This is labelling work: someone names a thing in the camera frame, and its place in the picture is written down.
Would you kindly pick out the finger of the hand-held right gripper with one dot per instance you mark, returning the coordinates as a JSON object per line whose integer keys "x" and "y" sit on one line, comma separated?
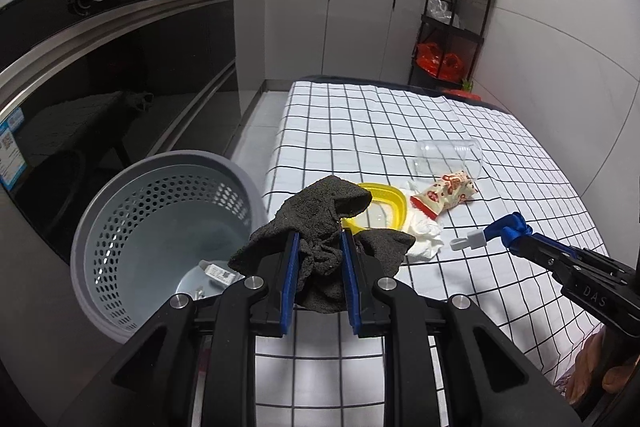
{"x": 520, "y": 247}
{"x": 512, "y": 224}

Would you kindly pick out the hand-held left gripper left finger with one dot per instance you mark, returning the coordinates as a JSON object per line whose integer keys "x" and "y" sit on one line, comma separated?
{"x": 289, "y": 287}

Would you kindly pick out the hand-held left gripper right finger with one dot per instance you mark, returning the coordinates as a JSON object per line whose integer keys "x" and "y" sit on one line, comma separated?
{"x": 351, "y": 287}

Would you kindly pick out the small white plastic piece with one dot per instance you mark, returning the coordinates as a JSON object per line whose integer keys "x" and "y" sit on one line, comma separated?
{"x": 465, "y": 241}

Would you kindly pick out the green white carton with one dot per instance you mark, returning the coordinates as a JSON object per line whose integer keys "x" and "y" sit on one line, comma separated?
{"x": 222, "y": 273}

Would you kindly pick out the red white snack packet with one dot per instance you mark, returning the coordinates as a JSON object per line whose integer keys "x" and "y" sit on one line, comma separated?
{"x": 447, "y": 194}

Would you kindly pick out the dark grey cloth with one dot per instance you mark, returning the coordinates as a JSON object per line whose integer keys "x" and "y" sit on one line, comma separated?
{"x": 320, "y": 217}

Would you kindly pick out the white tissue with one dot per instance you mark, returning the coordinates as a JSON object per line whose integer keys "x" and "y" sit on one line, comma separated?
{"x": 425, "y": 239}

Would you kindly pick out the yellow plastic lid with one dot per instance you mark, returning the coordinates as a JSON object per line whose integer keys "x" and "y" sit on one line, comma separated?
{"x": 390, "y": 207}

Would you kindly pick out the clear plastic cup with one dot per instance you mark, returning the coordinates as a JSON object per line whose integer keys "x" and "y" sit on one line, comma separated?
{"x": 450, "y": 154}

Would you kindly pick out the grey perforated waste basket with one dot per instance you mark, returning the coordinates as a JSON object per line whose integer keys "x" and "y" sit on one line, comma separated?
{"x": 90, "y": 232}

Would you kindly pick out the person's right hand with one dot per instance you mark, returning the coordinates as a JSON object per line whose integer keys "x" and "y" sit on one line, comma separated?
{"x": 595, "y": 367}

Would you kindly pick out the purple floral cloth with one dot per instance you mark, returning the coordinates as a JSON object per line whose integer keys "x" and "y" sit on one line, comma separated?
{"x": 567, "y": 387}

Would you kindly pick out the red plastic tub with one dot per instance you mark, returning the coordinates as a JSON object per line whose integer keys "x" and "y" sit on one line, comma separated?
{"x": 462, "y": 93}

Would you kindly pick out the red plastic bag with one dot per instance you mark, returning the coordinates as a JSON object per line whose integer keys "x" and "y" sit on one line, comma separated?
{"x": 440, "y": 59}

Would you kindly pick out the black storage rack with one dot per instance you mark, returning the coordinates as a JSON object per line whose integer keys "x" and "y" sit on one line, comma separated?
{"x": 482, "y": 27}

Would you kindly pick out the clear plastic bag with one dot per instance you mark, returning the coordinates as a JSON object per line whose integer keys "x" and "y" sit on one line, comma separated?
{"x": 442, "y": 9}

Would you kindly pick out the grey kitchen cabinet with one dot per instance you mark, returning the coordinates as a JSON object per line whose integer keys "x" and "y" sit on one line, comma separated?
{"x": 350, "y": 22}

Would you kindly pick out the blue label sticker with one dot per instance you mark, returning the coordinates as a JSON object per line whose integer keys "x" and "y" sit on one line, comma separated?
{"x": 10, "y": 147}

